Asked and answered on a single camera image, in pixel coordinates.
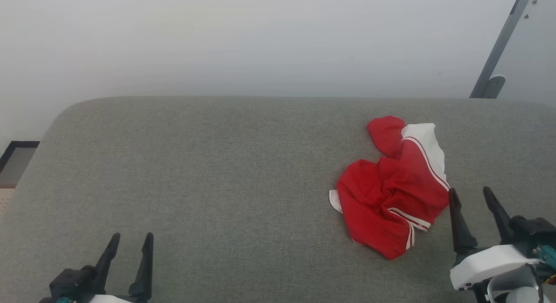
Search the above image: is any grey metal post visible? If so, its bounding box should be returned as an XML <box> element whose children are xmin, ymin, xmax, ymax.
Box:
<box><xmin>470</xmin><ymin>0</ymin><xmax>534</xmax><ymax>99</ymax></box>

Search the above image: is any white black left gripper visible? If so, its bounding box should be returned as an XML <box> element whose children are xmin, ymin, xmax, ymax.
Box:
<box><xmin>39</xmin><ymin>232</ymin><xmax>154</xmax><ymax>303</ymax></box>

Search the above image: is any red and white jersey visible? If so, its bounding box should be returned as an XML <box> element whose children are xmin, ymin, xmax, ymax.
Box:
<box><xmin>329</xmin><ymin>115</ymin><xmax>450</xmax><ymax>261</ymax></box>

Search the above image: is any black framed grey panel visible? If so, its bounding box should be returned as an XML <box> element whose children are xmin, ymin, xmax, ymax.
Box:
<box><xmin>0</xmin><ymin>141</ymin><xmax>40</xmax><ymax>188</ymax></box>

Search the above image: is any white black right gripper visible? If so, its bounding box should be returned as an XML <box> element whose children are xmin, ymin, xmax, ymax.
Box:
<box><xmin>448</xmin><ymin>186</ymin><xmax>556</xmax><ymax>290</ymax></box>

